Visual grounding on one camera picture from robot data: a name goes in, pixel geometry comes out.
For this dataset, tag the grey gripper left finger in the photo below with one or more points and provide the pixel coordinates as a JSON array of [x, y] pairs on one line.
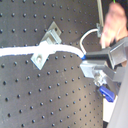
[[91, 69]]

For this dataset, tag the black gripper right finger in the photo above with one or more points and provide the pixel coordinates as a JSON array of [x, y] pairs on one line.
[[103, 54]]

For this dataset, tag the person's bare hand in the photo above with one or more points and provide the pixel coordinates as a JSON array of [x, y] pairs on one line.
[[114, 26]]

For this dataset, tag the blue plastic connector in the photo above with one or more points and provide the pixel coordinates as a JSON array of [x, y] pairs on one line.
[[109, 95]]

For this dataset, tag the grey metal post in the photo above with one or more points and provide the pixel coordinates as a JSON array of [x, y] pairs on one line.
[[100, 24]]

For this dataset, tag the silver metal cable clip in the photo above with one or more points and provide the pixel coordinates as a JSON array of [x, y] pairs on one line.
[[51, 37]]

